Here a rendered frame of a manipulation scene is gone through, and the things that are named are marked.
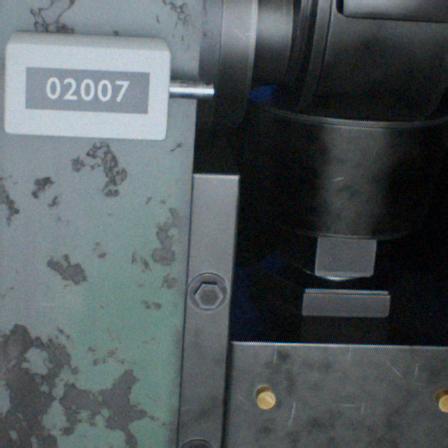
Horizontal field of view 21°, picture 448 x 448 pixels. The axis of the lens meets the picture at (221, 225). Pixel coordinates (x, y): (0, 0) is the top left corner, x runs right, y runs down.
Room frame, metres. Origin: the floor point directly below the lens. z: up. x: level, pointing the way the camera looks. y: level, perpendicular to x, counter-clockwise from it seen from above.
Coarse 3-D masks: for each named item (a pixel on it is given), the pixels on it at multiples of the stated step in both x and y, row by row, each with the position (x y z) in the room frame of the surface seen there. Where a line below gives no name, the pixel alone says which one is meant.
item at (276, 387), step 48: (240, 288) 0.68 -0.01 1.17; (288, 288) 0.65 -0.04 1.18; (336, 288) 0.65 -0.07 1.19; (384, 288) 0.65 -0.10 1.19; (432, 288) 0.71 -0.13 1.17; (240, 336) 0.60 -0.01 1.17; (288, 336) 0.61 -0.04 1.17; (336, 336) 0.61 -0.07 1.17; (384, 336) 0.62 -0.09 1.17; (432, 336) 0.62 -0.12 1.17; (240, 384) 0.60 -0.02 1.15; (288, 384) 0.60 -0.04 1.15; (336, 384) 0.60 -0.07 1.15; (384, 384) 0.61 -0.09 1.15; (432, 384) 0.61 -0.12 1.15; (240, 432) 0.60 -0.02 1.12; (288, 432) 0.60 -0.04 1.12; (336, 432) 0.60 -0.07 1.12; (384, 432) 0.61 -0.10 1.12; (432, 432) 0.61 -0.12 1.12
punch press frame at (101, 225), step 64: (0, 0) 0.54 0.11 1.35; (64, 0) 0.54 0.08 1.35; (128, 0) 0.54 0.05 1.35; (192, 0) 0.55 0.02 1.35; (0, 64) 0.54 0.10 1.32; (192, 64) 0.55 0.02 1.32; (0, 128) 0.54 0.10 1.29; (192, 128) 0.55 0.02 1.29; (0, 192) 0.54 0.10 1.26; (64, 192) 0.54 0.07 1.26; (128, 192) 0.54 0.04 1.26; (0, 256) 0.54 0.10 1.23; (64, 256) 0.54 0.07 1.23; (128, 256) 0.54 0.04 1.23; (0, 320) 0.54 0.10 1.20; (64, 320) 0.54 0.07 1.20; (128, 320) 0.54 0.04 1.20; (0, 384) 0.54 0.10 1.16; (64, 384) 0.54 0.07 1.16; (128, 384) 0.54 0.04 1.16
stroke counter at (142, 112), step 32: (32, 32) 0.53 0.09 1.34; (32, 64) 0.50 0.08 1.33; (64, 64) 0.50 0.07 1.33; (96, 64) 0.50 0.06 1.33; (128, 64) 0.50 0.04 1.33; (160, 64) 0.51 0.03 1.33; (32, 96) 0.50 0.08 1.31; (64, 96) 0.50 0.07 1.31; (96, 96) 0.50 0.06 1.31; (128, 96) 0.50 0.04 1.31; (160, 96) 0.51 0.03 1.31; (192, 96) 0.52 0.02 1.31; (32, 128) 0.50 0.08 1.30; (64, 128) 0.50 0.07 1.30; (96, 128) 0.50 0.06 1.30; (128, 128) 0.50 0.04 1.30; (160, 128) 0.51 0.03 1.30
